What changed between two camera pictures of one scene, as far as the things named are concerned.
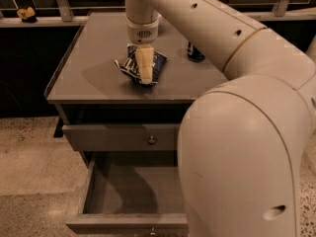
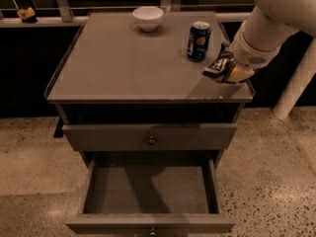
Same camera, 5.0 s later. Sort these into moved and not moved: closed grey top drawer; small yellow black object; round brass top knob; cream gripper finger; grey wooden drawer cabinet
Moved: cream gripper finger
Not moved: round brass top knob; grey wooden drawer cabinet; small yellow black object; closed grey top drawer
